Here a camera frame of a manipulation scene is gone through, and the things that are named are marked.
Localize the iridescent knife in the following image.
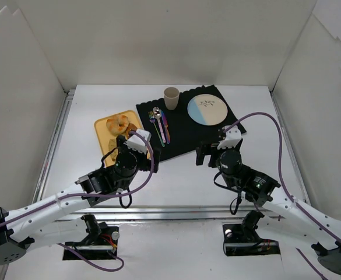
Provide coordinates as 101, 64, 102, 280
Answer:
160, 110, 170, 144

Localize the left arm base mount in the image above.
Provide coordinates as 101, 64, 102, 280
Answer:
65, 215, 119, 261

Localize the yellow serving tray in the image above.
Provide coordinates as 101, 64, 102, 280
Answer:
94, 110, 150, 170

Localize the black placemat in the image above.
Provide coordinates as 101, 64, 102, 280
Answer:
136, 85, 237, 162

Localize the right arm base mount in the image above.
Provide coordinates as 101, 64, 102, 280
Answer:
223, 211, 280, 257

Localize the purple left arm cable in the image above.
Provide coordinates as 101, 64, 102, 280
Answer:
0, 129, 154, 272

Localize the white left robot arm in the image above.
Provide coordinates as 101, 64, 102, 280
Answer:
0, 129, 160, 265

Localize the iridescent fork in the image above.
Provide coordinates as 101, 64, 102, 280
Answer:
148, 111, 165, 147

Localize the seeded bread slice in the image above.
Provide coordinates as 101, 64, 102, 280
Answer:
108, 138, 119, 162

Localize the brown glazed pastry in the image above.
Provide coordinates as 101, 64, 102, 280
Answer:
125, 122, 138, 139

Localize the silver spoon pink handle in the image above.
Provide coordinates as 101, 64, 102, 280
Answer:
153, 107, 166, 143

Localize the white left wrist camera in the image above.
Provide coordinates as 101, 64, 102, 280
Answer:
124, 129, 151, 155

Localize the beige cup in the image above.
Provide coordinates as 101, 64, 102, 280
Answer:
163, 87, 180, 110

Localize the bagel with orange patches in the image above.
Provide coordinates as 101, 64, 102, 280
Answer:
106, 115, 129, 135

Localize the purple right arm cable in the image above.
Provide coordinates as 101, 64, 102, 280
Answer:
230, 111, 341, 280

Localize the white and blue plate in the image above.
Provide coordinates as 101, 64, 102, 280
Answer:
187, 94, 228, 126

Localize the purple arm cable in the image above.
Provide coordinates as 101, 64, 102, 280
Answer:
230, 111, 341, 280
0, 129, 154, 272

